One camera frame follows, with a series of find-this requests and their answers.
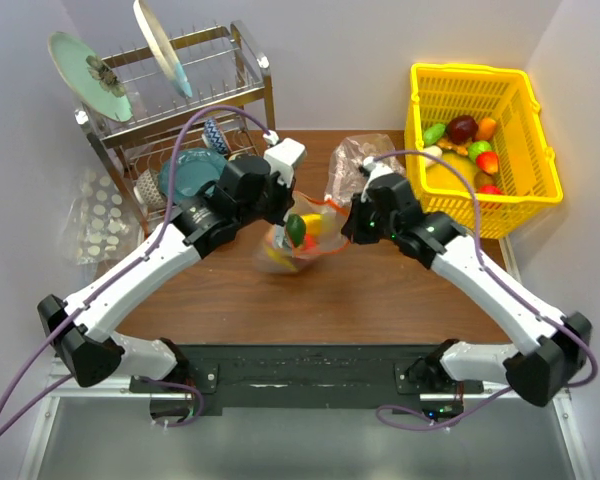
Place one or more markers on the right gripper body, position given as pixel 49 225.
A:
pixel 368 227

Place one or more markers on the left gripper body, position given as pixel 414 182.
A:
pixel 271 207

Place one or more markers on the clear zip top bag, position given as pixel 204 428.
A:
pixel 331 243

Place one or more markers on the dark green toy lime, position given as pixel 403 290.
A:
pixel 295 230

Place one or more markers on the red toy tomato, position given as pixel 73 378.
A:
pixel 308 245

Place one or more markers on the white toy food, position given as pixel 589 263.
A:
pixel 432 153

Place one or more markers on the green toy vegetable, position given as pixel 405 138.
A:
pixel 433 134

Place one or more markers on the dark red toy fruit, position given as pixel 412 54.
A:
pixel 461 129

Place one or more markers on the yellow toy banana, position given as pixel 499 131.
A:
pixel 317 224

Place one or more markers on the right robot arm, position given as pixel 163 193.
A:
pixel 546 347

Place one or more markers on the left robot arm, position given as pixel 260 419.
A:
pixel 88 342

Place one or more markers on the crumpled pink printed bag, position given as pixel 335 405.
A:
pixel 344 175

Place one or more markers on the polka dot plastic bag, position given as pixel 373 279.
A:
pixel 99 226

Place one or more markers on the teal scalloped plate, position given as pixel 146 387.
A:
pixel 194 168

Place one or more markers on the blue zigzag bowl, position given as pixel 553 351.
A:
pixel 214 137

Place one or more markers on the grey patterned bowl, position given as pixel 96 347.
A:
pixel 147 192

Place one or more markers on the brown toy cookie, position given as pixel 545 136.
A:
pixel 446 144

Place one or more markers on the metal dish rack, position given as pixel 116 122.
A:
pixel 224 64

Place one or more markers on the brown toy kiwi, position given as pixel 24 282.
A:
pixel 482 179

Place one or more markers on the light green toy apple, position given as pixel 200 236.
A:
pixel 477 148

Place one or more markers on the yellow plastic basket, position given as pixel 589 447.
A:
pixel 527 177

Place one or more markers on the beige and blue plate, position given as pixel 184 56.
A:
pixel 161 48

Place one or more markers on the mint green flower plate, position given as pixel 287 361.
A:
pixel 89 77

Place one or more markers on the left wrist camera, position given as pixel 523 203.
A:
pixel 285 155

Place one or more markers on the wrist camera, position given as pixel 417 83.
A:
pixel 372 170
pixel 285 155

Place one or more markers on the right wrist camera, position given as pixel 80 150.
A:
pixel 372 170

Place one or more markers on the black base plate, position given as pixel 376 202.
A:
pixel 320 377

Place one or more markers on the aluminium frame rail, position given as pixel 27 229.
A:
pixel 363 295

